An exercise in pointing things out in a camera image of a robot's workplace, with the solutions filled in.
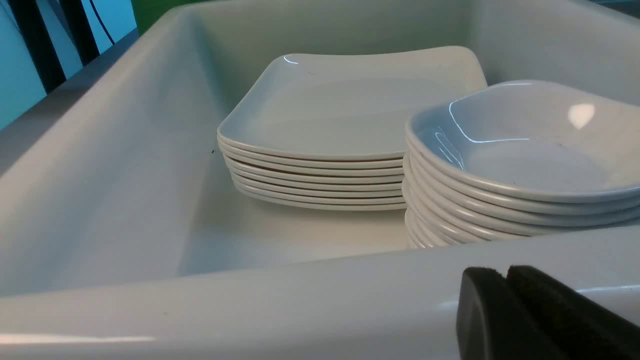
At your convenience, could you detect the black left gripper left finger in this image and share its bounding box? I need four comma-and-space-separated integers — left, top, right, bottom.
455, 267, 569, 360

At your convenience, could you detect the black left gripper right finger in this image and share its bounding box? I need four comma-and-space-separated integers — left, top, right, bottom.
506, 265, 640, 360

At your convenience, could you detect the top white square plate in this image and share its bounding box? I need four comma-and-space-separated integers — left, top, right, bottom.
217, 46, 488, 162

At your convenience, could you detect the stack of white small bowls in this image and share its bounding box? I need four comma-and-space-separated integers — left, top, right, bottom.
403, 152, 639, 242

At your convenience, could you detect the top white small bowl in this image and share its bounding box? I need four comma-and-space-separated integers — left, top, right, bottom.
406, 80, 640, 203

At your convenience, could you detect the stack of white square plates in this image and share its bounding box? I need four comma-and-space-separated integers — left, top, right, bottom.
218, 140, 407, 212

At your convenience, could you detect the large white plastic tub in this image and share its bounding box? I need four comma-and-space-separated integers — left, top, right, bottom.
0, 0, 639, 360

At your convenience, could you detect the green backdrop cloth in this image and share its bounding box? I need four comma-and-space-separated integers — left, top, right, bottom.
131, 0, 205, 36

